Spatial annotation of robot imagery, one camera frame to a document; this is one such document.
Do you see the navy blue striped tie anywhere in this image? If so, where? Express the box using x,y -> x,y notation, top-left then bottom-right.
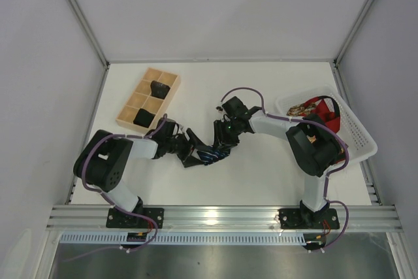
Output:
197,146 -> 231,166

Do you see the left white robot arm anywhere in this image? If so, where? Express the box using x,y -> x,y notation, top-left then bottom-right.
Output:
73,116 -> 212,216

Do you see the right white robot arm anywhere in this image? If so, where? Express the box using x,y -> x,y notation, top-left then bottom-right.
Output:
214,97 -> 347,220

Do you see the rolled black tie lower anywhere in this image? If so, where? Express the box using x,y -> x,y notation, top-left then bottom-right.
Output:
133,108 -> 155,128

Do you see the rolled black tie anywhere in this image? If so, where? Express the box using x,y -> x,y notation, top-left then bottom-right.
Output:
150,80 -> 170,99
133,108 -> 155,128

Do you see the wooden compartment organizer box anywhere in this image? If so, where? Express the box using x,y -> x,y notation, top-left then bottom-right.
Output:
116,67 -> 181,134

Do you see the rolled black tie upper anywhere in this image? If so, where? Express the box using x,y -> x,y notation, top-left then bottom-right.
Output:
150,80 -> 170,99

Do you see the gold patterned tie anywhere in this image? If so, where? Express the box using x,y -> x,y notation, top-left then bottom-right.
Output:
287,104 -> 310,116

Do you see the red tie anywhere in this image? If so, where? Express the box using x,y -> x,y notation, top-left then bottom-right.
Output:
304,95 -> 341,133

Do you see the white plastic basket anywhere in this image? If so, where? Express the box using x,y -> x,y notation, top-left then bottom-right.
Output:
275,84 -> 378,165

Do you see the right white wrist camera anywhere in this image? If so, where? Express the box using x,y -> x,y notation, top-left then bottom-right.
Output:
216,101 -> 225,114

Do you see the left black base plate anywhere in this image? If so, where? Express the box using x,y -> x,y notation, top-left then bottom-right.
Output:
106,207 -> 165,229

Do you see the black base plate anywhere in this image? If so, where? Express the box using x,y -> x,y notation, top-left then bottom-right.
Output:
106,207 -> 165,229
278,207 -> 340,230

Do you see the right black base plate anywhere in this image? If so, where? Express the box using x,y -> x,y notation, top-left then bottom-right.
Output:
278,207 -> 340,230

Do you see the aluminium mounting rail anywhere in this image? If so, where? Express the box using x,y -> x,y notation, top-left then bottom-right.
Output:
46,205 -> 403,233

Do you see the white slotted cable duct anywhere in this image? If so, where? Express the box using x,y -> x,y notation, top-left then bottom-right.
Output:
59,231 -> 306,246

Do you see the left aluminium frame post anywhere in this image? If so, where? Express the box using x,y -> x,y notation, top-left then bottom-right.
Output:
66,0 -> 109,70

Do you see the aluminium frame post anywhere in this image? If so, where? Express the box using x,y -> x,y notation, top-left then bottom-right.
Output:
66,0 -> 109,70
333,0 -> 376,67

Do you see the right aluminium frame post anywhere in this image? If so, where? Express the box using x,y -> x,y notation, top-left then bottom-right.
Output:
333,0 -> 376,67

